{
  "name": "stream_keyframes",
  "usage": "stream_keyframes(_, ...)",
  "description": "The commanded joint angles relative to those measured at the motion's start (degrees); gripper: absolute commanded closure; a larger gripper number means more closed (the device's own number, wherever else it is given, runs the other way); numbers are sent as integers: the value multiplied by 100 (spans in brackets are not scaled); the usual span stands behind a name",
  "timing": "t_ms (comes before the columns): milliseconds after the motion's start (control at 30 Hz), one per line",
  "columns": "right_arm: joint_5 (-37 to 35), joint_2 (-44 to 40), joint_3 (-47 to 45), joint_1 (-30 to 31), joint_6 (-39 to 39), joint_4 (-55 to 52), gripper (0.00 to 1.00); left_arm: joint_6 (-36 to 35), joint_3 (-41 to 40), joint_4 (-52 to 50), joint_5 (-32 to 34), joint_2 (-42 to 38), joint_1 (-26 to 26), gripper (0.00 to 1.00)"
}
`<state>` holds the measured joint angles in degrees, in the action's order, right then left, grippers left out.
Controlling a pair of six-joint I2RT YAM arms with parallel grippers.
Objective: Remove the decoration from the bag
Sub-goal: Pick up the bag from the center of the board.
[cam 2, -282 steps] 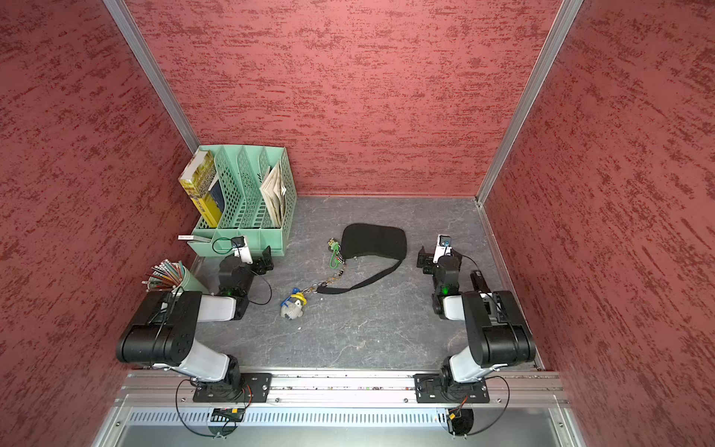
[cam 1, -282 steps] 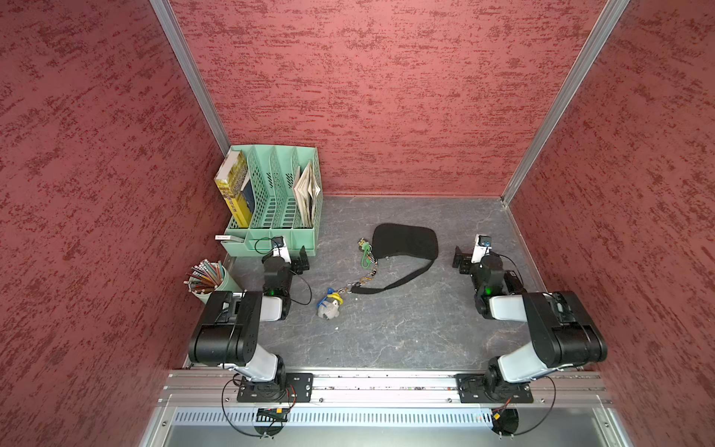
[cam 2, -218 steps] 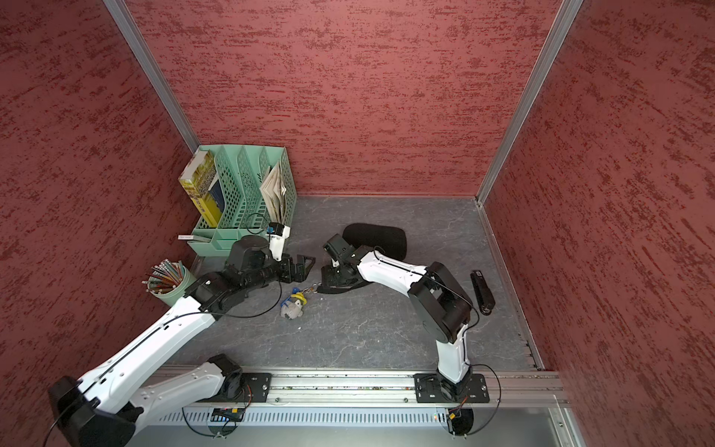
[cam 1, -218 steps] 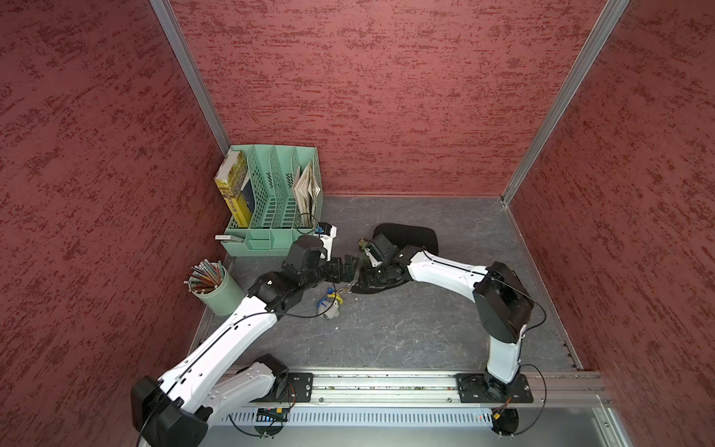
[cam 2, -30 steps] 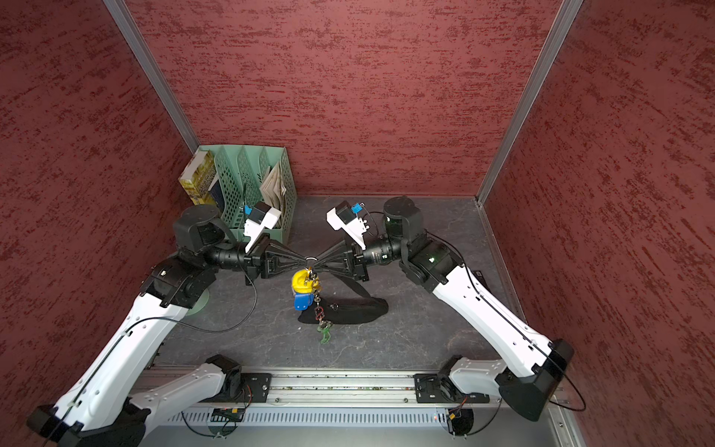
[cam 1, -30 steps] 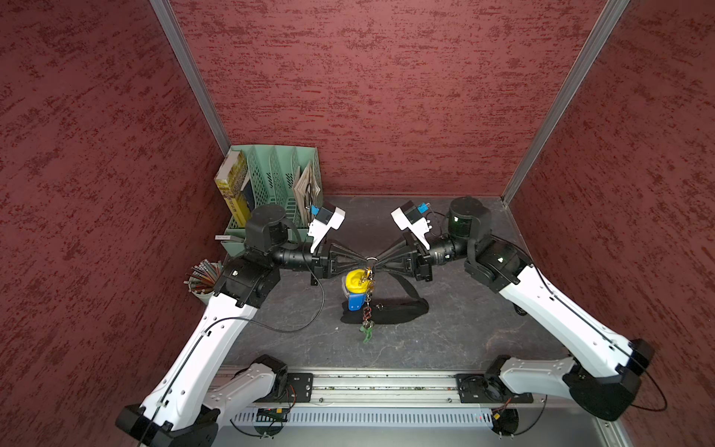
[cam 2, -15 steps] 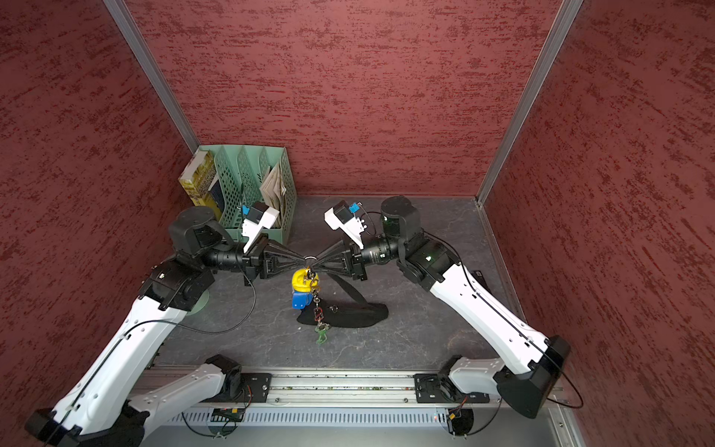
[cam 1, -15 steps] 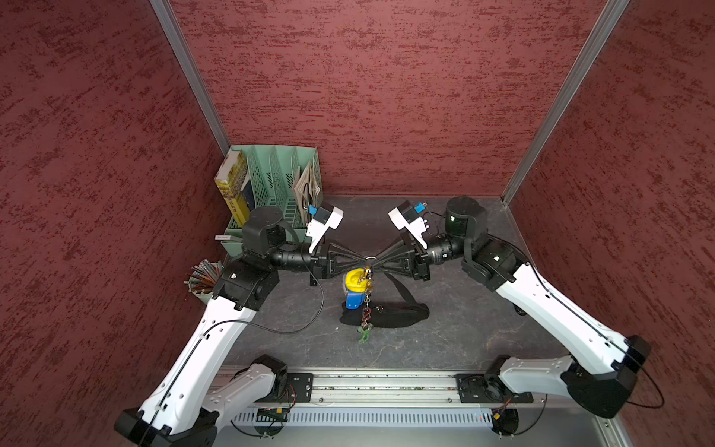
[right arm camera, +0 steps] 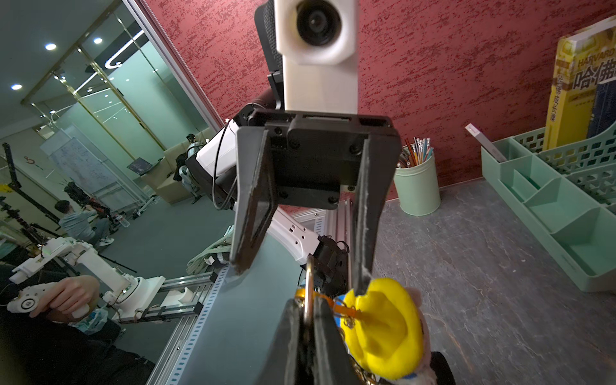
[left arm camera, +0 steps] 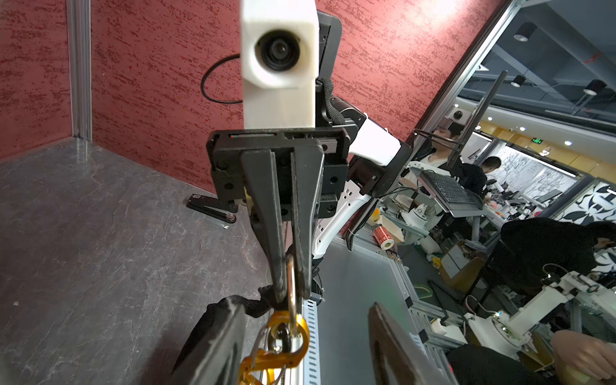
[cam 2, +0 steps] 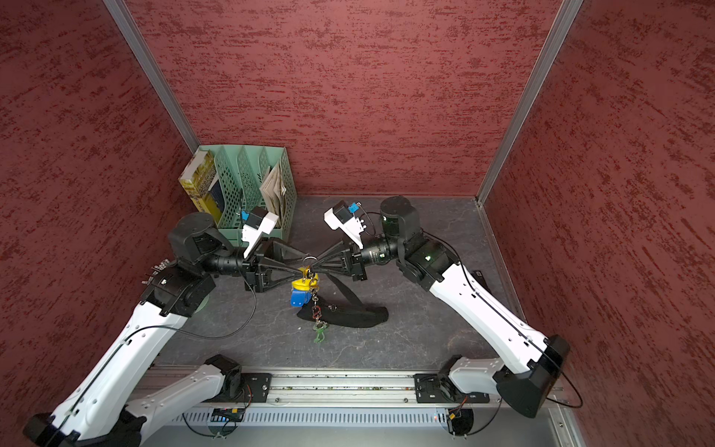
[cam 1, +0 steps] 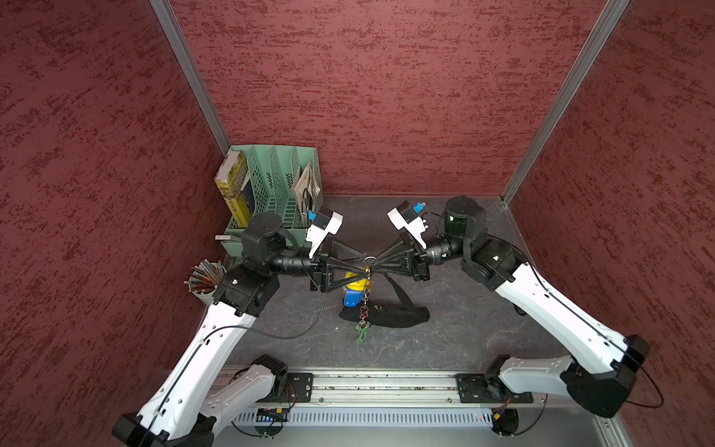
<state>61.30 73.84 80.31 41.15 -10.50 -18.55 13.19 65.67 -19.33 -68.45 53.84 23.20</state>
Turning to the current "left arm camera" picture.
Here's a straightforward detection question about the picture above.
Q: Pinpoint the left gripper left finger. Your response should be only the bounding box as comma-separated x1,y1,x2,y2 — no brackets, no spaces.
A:
170,302,247,385

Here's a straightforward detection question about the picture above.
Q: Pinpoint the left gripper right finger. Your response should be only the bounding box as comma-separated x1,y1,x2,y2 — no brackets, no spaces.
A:
368,303,451,385

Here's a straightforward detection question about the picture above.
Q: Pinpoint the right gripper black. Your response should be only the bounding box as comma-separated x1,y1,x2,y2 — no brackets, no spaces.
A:
206,126,351,303

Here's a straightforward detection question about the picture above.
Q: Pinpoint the black corduroy bag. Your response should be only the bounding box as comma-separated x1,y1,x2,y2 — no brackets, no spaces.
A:
170,285,290,385

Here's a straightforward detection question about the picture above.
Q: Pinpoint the gold carabiner clip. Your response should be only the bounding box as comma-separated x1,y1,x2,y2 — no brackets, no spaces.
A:
238,256,311,384

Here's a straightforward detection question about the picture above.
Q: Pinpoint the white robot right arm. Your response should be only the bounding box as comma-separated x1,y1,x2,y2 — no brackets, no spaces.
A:
207,5,412,302

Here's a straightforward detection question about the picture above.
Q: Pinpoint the black stapler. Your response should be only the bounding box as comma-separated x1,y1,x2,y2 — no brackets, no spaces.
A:
186,194,238,224

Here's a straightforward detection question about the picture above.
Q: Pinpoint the white perforated cable tray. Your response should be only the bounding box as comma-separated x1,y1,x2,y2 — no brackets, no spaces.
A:
284,299,322,385

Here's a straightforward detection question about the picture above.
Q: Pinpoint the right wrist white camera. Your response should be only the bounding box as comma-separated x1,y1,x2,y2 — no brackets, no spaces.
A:
240,0,319,130

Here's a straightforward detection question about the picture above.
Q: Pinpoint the aluminium corner post right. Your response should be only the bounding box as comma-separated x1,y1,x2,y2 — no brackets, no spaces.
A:
404,1,524,144

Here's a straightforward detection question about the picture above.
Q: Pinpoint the aluminium corner post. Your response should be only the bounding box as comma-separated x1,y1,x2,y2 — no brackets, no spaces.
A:
404,1,524,144
66,0,93,142

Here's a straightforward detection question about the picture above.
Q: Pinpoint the aluminium corner post left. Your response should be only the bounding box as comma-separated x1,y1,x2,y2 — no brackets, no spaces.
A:
66,0,93,142

